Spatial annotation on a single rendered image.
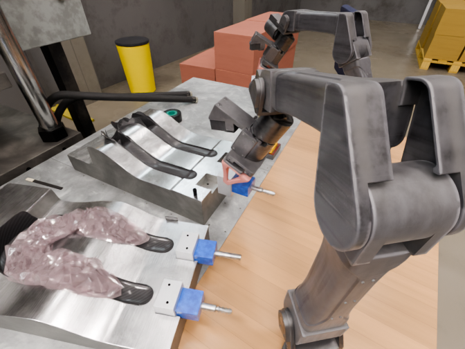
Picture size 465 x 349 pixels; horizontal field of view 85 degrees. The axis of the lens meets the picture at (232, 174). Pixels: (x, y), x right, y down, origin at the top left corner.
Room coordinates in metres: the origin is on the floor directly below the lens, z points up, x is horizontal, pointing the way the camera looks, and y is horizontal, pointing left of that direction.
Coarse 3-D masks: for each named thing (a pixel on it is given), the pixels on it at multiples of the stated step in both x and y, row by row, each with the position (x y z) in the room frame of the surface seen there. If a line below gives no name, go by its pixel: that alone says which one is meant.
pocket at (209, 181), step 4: (204, 176) 0.51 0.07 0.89; (208, 176) 0.52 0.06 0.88; (212, 176) 0.51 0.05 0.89; (216, 176) 0.51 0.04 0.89; (200, 180) 0.50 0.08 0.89; (204, 180) 0.51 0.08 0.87; (208, 180) 0.52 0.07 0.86; (212, 180) 0.52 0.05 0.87; (216, 180) 0.51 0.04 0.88; (196, 184) 0.48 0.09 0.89; (200, 184) 0.50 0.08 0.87; (204, 184) 0.51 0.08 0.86; (208, 184) 0.51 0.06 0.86; (212, 184) 0.51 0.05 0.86; (216, 184) 0.51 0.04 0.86; (208, 188) 0.49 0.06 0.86; (212, 188) 0.49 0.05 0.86; (212, 192) 0.47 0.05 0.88
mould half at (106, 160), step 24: (168, 120) 0.76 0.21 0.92; (96, 144) 0.59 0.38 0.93; (144, 144) 0.63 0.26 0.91; (192, 144) 0.67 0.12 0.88; (216, 144) 0.66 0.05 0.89; (96, 168) 0.59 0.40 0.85; (120, 168) 0.54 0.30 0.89; (144, 168) 0.55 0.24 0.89; (192, 168) 0.54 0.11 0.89; (216, 168) 0.54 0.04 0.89; (144, 192) 0.51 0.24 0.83; (168, 192) 0.46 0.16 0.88; (192, 192) 0.45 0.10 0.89; (216, 192) 0.48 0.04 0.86; (192, 216) 0.43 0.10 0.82
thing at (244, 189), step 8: (232, 176) 0.43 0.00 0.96; (224, 184) 0.43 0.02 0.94; (232, 184) 0.42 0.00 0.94; (240, 184) 0.42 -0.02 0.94; (248, 184) 0.42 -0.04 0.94; (224, 192) 0.43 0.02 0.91; (232, 192) 0.42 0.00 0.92; (240, 192) 0.41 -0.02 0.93; (248, 192) 0.41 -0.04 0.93; (264, 192) 0.41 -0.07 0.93; (272, 192) 0.40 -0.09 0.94
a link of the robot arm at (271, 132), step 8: (256, 120) 0.41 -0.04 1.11; (264, 120) 0.39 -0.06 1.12; (272, 120) 0.38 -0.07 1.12; (280, 120) 0.39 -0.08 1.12; (288, 120) 0.39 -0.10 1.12; (256, 128) 0.40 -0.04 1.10; (264, 128) 0.39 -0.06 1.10; (272, 128) 0.38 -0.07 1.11; (280, 128) 0.38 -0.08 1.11; (288, 128) 0.39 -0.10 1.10; (256, 136) 0.40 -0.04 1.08; (264, 136) 0.39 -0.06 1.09; (272, 136) 0.38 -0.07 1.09; (280, 136) 0.39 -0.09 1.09
